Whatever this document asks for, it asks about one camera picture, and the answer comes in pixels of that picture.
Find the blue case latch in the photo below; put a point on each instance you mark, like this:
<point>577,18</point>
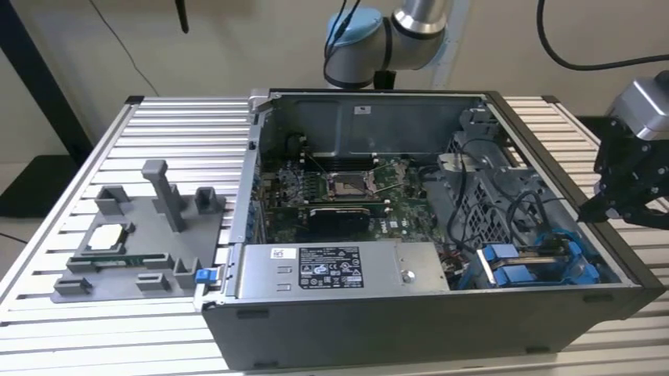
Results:
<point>205,276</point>

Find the green motherboard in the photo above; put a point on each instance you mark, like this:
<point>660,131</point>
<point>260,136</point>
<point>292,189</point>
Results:
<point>413,219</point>

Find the black antenna stick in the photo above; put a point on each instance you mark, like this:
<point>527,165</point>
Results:
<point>182,15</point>

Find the CPU socket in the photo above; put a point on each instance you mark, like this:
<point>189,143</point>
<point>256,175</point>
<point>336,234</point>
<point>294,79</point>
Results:
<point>349,185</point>

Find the hard disk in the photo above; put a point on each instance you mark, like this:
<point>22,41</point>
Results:
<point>501,254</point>

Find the grey parts rack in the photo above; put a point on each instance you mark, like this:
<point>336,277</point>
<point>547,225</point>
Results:
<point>146,243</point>

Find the black graphics card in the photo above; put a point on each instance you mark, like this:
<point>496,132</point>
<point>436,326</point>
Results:
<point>340,221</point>

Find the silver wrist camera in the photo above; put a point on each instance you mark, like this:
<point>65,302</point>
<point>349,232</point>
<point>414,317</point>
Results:
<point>640,109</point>

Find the silver power supply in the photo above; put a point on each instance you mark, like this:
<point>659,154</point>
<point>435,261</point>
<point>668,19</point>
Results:
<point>261,274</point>

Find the green RAM stick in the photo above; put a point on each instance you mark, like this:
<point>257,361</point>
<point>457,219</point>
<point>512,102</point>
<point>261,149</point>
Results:
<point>126,261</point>

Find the black RAM slot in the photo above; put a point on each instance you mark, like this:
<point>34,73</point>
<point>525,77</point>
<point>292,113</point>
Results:
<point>340,156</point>
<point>340,163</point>
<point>345,201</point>
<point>345,205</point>
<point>345,198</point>
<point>340,160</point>

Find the grey metal disk bay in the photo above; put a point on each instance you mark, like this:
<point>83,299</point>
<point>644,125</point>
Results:
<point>487,196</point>

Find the black flat floor object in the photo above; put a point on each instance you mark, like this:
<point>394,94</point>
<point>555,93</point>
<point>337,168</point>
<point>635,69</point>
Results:
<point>37,184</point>

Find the black slanted post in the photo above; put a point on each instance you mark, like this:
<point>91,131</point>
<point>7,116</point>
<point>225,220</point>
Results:
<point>37,66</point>

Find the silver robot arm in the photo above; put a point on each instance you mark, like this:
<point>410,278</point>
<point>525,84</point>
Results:
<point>418,23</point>

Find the black PC case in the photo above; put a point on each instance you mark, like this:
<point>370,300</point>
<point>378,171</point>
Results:
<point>392,333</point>

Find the black table corner cap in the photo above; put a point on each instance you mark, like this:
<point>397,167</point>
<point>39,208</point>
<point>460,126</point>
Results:
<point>135,99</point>
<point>549,98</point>

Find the silver CPU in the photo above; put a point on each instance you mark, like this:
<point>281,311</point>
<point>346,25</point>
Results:
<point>107,237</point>

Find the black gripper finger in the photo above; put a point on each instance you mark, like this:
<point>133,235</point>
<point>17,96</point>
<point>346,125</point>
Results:
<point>593,209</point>
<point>643,219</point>

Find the thin metal locking lever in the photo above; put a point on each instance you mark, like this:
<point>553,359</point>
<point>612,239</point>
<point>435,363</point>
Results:
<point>320,164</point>

